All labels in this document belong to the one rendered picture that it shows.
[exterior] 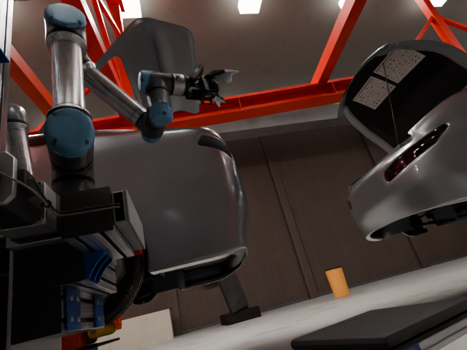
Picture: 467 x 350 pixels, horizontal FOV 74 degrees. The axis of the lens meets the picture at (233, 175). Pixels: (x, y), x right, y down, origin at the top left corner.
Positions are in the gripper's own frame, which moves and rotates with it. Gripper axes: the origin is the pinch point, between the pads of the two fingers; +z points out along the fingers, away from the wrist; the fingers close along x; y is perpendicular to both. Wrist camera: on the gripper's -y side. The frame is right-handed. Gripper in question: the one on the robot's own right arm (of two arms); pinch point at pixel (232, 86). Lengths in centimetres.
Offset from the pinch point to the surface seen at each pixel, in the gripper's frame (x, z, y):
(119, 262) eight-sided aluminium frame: -85, -39, 34
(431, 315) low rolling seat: 12, 22, 92
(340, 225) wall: -782, 832, -208
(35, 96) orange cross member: -165, -88, -159
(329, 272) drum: -565, 498, -15
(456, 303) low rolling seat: 11, 34, 92
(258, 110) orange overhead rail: -207, 187, -204
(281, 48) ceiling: -329, 456, -578
